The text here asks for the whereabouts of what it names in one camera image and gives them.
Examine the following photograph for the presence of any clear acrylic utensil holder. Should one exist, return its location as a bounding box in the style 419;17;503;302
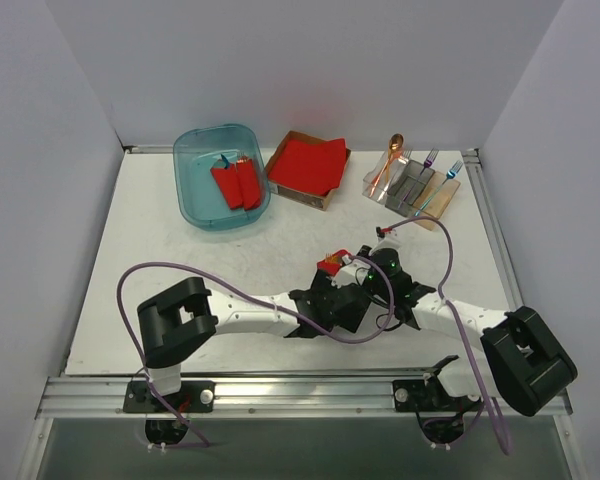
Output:
362;149;464;230

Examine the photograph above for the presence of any rolled red napkin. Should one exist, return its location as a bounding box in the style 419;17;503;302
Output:
211;164;243;210
236;157;261;211

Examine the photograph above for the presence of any copper metallic spoon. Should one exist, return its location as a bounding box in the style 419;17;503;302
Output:
371;133;404;194

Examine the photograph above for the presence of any blue transparent plastic bin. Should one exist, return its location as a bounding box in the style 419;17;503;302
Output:
173;124;270;231

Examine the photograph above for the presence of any aluminium front rail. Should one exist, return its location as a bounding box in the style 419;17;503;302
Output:
39;372;574;419

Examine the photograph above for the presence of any silver fork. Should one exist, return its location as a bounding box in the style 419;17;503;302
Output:
386;148;412;187

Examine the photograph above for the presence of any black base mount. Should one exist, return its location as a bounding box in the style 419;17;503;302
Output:
122;380;215;414
392;377;481;414

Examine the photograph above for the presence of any left rolled red napkin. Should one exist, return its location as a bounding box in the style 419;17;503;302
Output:
211;164;243;210

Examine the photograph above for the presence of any blue metallic fork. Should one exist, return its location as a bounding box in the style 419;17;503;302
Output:
415;160;464;216

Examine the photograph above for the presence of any right rolled red napkin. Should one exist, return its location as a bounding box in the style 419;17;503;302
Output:
236;157;261;211

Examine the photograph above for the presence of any brown cardboard napkin box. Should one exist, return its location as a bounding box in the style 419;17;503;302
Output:
265;130;351;211

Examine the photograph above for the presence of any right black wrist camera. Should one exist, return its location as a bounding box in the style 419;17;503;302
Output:
370;235;401;278

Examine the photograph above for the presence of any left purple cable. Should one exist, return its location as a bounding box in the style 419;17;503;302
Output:
116;255;396;448

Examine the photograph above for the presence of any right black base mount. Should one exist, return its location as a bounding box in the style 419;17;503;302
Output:
392;377;481;414

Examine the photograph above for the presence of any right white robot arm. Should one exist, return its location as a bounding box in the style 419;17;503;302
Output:
359;245;578;417

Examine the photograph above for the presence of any red paper napkin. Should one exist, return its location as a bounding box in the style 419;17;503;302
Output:
316;249;350;277

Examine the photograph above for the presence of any red napkin stack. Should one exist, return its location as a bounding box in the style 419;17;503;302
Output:
268;138;347;196

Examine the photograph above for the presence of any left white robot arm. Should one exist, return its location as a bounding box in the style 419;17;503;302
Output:
137;274;370;411

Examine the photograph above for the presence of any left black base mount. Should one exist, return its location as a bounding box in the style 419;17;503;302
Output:
122;380;215;414

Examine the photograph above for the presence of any purple metallic fork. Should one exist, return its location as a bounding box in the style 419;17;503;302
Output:
397;149;439;215

